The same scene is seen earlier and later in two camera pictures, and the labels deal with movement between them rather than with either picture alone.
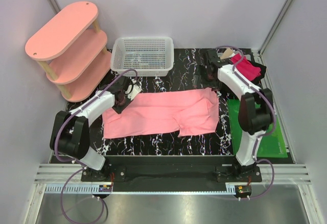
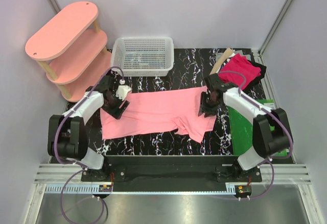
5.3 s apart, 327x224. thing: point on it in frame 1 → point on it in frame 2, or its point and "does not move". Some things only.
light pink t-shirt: x=192 y=113 does not move
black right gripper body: x=206 y=81 → x=207 y=104
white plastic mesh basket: x=148 y=56 does not move
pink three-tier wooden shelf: x=71 y=51 does not move
